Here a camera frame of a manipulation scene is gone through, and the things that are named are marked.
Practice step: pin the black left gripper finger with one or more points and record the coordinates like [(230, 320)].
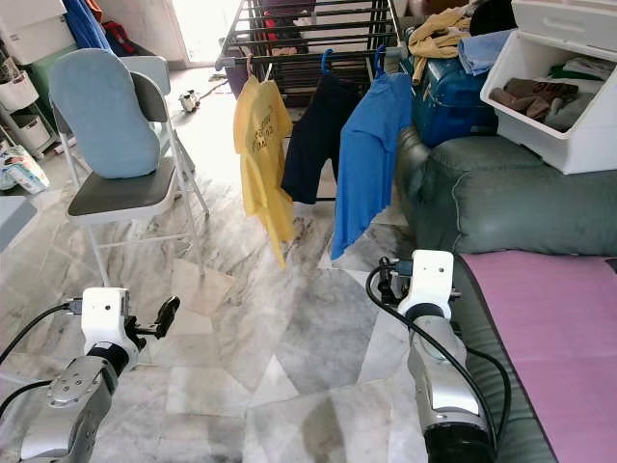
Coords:
[(169, 313)]

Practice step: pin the blue shirt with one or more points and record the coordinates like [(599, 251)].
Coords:
[(366, 164)]

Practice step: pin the green sofa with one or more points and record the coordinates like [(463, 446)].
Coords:
[(501, 203)]

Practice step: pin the navy garment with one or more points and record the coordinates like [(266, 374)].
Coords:
[(313, 135)]

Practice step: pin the pink mat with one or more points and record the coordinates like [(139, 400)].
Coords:
[(549, 338)]

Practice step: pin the grey table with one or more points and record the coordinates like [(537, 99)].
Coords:
[(14, 217)]

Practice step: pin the blue suitcase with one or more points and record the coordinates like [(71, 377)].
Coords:
[(448, 106)]

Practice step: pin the yellow shirt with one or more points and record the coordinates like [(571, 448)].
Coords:
[(262, 154)]

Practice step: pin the white printed plastic bag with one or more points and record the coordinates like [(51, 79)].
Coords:
[(24, 169)]

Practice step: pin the light blue cushion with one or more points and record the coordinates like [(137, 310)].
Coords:
[(101, 116)]

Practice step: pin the small silver floor object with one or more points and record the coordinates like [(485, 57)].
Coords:
[(189, 100)]

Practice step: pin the white storage bin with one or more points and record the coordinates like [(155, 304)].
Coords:
[(569, 149)]

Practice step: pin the brown clothes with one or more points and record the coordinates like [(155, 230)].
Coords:
[(525, 96)]

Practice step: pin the light blue folded cloth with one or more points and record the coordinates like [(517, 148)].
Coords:
[(484, 53)]

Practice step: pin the mustard yellow garment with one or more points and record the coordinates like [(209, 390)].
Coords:
[(436, 39)]

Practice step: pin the grey clothes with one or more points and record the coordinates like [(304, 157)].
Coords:
[(574, 114)]

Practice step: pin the black metal drying rack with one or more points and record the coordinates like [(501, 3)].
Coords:
[(289, 56)]

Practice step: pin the purple armchair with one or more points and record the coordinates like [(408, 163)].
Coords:
[(231, 77)]

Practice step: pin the green bin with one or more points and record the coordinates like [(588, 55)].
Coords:
[(48, 82)]

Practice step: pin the black garment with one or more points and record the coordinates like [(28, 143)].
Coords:
[(492, 17)]

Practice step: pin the red cloth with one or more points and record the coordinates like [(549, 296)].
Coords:
[(118, 37)]

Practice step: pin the blue hanging cloth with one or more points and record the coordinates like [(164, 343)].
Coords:
[(87, 24)]

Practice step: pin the white storage box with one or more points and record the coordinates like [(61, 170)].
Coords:
[(34, 29)]

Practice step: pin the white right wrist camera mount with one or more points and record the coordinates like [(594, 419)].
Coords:
[(434, 280)]

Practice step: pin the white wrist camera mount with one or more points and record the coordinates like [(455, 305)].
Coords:
[(104, 313), (434, 280)]

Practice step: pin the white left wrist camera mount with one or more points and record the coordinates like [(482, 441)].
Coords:
[(104, 313)]

